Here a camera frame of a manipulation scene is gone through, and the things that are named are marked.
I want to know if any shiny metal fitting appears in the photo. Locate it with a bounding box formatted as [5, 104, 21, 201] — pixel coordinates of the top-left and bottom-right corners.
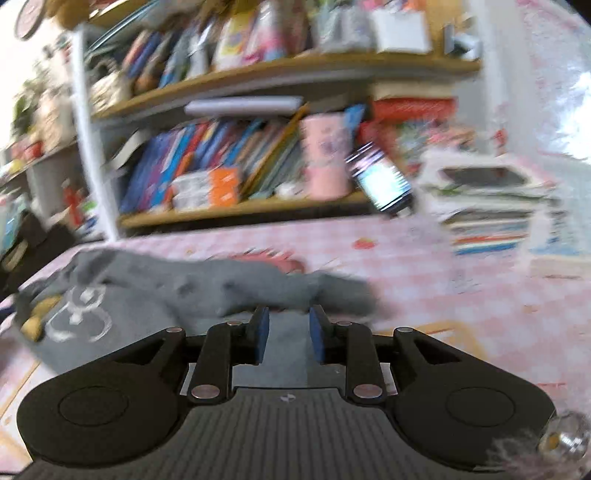
[538, 411, 591, 462]

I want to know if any white quilted handbag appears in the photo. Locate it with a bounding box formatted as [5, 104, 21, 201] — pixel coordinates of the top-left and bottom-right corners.
[90, 65, 132, 112]

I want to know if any wooden bookshelf with white frame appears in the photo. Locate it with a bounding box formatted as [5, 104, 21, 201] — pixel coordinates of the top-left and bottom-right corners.
[69, 0, 483, 241]

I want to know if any side wooden shelf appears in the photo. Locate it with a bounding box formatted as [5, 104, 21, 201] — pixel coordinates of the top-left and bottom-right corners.
[0, 138, 80, 241]

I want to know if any row of upright colourful books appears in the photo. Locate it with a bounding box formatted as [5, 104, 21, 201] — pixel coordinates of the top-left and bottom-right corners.
[122, 0, 315, 88]

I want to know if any black tablet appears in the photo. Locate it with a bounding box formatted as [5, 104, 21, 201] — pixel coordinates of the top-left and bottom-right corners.
[438, 166, 527, 188]

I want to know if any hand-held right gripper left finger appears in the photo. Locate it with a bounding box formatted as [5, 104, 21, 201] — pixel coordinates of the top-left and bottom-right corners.
[139, 305, 271, 405]

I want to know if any row of leaning colourful books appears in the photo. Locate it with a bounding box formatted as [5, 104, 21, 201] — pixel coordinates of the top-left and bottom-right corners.
[120, 115, 308, 215]

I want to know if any white flat case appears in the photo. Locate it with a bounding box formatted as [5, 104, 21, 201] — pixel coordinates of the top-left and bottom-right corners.
[185, 96, 304, 117]

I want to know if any white and orange toothpaste box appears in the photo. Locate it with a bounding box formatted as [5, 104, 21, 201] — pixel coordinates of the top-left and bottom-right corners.
[172, 167, 243, 192]
[172, 187, 241, 211]

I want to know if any stack of magazines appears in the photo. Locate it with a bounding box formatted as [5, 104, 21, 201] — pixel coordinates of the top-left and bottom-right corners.
[418, 152, 591, 278]

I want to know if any red thick book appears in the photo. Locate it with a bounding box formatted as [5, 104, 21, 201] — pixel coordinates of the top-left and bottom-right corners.
[372, 98, 455, 123]

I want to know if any pink tumbler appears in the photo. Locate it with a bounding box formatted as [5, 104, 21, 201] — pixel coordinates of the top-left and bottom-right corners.
[299, 113, 354, 200]

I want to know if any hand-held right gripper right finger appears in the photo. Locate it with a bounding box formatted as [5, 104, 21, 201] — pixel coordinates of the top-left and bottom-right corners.
[308, 305, 445, 401]

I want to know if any dark bulky object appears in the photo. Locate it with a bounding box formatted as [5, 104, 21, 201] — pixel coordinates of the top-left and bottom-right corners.
[0, 212, 79, 296]

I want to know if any black smartphone with lit screen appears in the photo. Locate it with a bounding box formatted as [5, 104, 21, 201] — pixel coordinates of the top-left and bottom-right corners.
[346, 143, 414, 215]

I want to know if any pink checked tablecloth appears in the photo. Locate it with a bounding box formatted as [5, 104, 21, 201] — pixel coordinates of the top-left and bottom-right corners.
[0, 217, 591, 480]

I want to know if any white storage box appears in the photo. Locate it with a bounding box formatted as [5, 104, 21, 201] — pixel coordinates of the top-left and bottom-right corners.
[372, 9, 432, 54]

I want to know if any grey sweatshirt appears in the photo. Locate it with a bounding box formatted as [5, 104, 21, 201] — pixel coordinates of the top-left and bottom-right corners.
[13, 249, 393, 393]

